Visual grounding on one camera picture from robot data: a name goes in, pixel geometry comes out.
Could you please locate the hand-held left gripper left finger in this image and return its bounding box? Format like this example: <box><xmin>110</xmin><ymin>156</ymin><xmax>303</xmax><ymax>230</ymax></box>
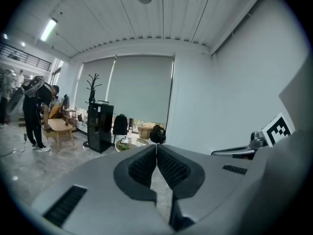
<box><xmin>31</xmin><ymin>144</ymin><xmax>176</xmax><ymax>235</ymax></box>

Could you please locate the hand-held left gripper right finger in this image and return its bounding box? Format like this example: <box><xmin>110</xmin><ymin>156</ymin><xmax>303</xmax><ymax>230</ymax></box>
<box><xmin>156</xmin><ymin>144</ymin><xmax>266</xmax><ymax>232</ymax></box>

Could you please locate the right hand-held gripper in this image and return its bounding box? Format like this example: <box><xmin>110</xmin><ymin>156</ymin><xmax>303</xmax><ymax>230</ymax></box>
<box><xmin>211</xmin><ymin>112</ymin><xmax>296</xmax><ymax>156</ymax></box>

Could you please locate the round wooden table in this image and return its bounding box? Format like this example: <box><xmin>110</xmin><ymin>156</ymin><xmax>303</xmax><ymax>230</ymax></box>
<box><xmin>114</xmin><ymin>137</ymin><xmax>150</xmax><ymax>153</ymax></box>

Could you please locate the black glass-door fridge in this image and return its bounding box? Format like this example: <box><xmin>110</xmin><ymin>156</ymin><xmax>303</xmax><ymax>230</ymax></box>
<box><xmin>87</xmin><ymin>102</ymin><xmax>114</xmax><ymax>154</ymax></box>

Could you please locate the tall black backpack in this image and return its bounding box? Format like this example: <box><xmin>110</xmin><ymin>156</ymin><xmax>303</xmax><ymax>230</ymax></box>
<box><xmin>112</xmin><ymin>114</ymin><xmax>129</xmax><ymax>136</ymax></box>

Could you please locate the round black bag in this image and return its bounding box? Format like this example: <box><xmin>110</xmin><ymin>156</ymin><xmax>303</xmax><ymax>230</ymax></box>
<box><xmin>149</xmin><ymin>124</ymin><xmax>167</xmax><ymax>144</ymax></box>

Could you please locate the wooden shelf rack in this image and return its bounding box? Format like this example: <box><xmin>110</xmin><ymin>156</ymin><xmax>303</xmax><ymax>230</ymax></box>
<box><xmin>62</xmin><ymin>108</ymin><xmax>78</xmax><ymax>132</ymax></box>

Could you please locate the wooden side table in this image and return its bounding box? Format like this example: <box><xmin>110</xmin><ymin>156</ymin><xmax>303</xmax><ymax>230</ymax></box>
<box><xmin>43</xmin><ymin>118</ymin><xmax>76</xmax><ymax>152</ymax></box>

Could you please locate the person's light shirt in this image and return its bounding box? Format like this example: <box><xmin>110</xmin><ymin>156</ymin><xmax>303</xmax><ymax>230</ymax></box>
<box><xmin>244</xmin><ymin>55</ymin><xmax>313</xmax><ymax>235</ymax></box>

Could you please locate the black coat rack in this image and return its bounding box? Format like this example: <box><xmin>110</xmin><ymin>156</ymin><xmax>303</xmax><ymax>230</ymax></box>
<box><xmin>83</xmin><ymin>73</ymin><xmax>103</xmax><ymax>148</ymax></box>

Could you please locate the narrow grey roller blind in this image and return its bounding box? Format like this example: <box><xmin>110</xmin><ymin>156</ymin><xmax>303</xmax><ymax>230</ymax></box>
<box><xmin>74</xmin><ymin>59</ymin><xmax>115</xmax><ymax>111</ymax></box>

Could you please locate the wide grey roller blind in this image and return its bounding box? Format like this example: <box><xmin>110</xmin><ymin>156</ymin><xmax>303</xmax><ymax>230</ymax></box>
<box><xmin>107</xmin><ymin>55</ymin><xmax>175</xmax><ymax>124</ymax></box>

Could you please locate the black balcony railing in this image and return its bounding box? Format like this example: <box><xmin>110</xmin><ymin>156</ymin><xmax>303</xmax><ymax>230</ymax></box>
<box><xmin>0</xmin><ymin>42</ymin><xmax>52</xmax><ymax>71</ymax></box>

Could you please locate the long ceiling light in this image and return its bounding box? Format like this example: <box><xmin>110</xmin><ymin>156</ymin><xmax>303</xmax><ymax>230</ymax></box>
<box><xmin>40</xmin><ymin>18</ymin><xmax>59</xmax><ymax>42</ymax></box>

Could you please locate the grey oval backpack frame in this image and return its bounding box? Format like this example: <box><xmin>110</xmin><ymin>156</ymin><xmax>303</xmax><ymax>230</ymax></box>
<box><xmin>6</xmin><ymin>76</ymin><xmax>46</xmax><ymax>115</ymax></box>

